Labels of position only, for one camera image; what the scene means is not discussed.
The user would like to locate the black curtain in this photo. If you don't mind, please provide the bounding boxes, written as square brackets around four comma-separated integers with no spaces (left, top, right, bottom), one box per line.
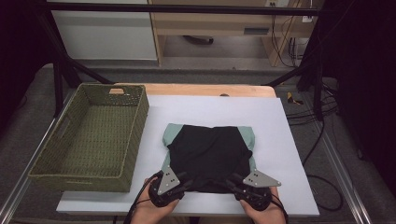
[0,0,62,133]
[320,0,396,199]

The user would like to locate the white table board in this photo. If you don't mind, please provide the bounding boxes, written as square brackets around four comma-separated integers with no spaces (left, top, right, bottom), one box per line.
[55,94,320,217]

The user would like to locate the black metal stand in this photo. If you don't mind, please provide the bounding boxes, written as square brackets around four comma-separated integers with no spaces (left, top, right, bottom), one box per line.
[264,15,326,121]
[36,12,114,119]

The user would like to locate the white cabinet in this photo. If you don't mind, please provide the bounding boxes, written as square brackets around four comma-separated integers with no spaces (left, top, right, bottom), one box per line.
[49,0,159,62]

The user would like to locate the hand-held gripper cable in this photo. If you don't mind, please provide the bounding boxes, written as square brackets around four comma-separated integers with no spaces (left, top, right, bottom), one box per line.
[268,191,290,224]
[122,173,163,224]

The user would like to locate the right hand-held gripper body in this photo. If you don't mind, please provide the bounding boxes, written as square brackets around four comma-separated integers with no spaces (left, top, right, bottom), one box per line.
[233,168,282,213]

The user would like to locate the wooden desk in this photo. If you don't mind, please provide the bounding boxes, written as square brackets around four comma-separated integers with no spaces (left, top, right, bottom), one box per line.
[148,0,314,68]

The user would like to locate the green woven basket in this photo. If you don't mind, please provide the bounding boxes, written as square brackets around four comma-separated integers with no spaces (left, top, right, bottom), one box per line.
[27,82,150,193]

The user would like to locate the person's left hand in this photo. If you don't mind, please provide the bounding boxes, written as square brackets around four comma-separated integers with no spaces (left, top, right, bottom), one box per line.
[130,176,180,224]

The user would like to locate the right hand-held gripper cable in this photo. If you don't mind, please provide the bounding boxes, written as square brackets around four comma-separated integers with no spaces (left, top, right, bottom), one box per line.
[268,191,290,224]

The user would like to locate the bundle of black floor cables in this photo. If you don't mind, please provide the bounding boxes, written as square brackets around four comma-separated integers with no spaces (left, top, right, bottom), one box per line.
[285,83,340,126]

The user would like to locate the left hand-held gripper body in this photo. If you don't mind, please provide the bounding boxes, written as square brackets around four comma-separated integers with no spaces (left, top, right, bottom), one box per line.
[148,165,189,209]

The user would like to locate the black looped floor cable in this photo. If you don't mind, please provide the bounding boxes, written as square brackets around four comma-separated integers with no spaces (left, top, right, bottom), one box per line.
[302,120,344,213]

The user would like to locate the black horizontal frame bar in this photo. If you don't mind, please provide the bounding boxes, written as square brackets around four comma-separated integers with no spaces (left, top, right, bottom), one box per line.
[46,1,322,17]

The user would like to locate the cables under desk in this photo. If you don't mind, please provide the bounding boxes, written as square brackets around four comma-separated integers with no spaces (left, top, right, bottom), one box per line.
[270,14,301,68]

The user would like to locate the aluminium rail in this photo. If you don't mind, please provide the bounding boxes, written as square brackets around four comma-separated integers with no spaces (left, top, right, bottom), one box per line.
[311,119,374,224]
[0,90,75,224]

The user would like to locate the black and mint shirt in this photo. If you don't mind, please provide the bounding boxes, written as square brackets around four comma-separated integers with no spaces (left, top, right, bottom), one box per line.
[162,122,257,194]

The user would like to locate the yellow and black tape piece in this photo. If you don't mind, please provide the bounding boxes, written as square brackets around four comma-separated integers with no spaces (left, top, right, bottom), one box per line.
[286,91,304,106]

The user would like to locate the left hand-held gripper cable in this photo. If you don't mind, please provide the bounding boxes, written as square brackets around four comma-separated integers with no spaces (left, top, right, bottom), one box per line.
[122,173,163,224]

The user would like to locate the person's right hand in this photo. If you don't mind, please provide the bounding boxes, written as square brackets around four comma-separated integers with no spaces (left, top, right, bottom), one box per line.
[238,186,288,224]

